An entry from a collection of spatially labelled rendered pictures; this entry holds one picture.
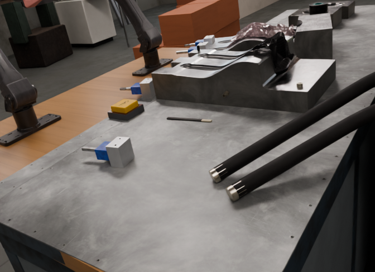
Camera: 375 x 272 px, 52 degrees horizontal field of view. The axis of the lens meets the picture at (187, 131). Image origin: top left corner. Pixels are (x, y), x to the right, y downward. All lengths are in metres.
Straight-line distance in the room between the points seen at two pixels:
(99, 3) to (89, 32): 0.51
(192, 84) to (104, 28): 5.61
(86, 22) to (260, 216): 5.98
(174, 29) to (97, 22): 3.11
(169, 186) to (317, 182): 0.29
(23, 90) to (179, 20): 2.55
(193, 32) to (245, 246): 3.05
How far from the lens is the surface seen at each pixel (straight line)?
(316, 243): 0.84
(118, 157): 0.88
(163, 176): 0.82
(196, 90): 1.15
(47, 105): 1.48
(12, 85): 1.21
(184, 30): 3.60
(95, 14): 6.61
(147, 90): 1.27
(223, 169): 0.76
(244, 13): 6.91
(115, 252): 0.67
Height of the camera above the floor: 1.23
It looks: 25 degrees down
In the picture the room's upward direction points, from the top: 10 degrees counter-clockwise
